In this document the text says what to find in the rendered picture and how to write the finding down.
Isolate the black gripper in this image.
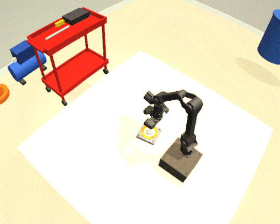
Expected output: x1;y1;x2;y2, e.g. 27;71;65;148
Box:
144;107;170;130

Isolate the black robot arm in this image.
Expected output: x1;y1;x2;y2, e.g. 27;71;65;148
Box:
144;89;203;158

